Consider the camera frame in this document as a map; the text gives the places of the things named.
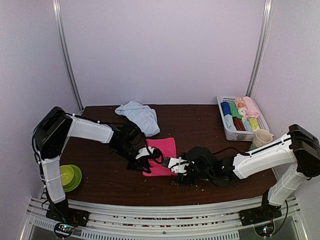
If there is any magenta pink towel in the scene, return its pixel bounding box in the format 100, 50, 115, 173
142, 137, 177, 177

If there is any white plastic basket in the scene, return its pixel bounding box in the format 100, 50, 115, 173
216, 96, 270, 142

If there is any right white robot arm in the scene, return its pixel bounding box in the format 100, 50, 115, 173
172, 124, 320, 221

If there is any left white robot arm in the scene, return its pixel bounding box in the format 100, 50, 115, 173
31, 106, 155, 222

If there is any light blue rolled towel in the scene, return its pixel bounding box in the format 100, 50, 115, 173
224, 114, 237, 131

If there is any dark red rolled towel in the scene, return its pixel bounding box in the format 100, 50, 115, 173
232, 116, 246, 131

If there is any green rolled towel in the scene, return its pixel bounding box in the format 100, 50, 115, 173
228, 102, 243, 120

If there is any cream patterned mug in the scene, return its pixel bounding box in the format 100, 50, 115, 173
249, 129, 274, 151

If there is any green plate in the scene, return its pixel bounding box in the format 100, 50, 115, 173
62, 164, 82, 193

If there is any yellow rolled towel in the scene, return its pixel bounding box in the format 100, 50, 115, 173
248, 118, 260, 132

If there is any cartoon print rolled towel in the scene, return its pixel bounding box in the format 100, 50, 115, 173
234, 97, 248, 119

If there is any green bowl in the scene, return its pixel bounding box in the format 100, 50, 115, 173
60, 165, 75, 187

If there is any light pink rolled towel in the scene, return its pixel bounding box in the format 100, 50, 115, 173
243, 96, 260, 118

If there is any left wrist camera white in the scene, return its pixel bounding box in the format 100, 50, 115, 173
135, 146, 155, 160

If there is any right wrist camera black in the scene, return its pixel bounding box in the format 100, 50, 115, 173
162, 157, 190, 174

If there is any aluminium front rail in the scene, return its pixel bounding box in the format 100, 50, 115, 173
18, 197, 308, 240

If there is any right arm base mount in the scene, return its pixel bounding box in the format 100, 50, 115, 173
238, 204, 282, 226

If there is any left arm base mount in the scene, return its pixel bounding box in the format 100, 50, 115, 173
45, 204, 90, 227

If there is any left aluminium post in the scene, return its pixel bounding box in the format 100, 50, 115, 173
52, 0, 84, 112

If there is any aluminium post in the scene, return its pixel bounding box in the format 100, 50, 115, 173
52, 0, 84, 112
246, 0, 274, 98

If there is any right aluminium post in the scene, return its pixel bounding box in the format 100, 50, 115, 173
246, 0, 274, 98

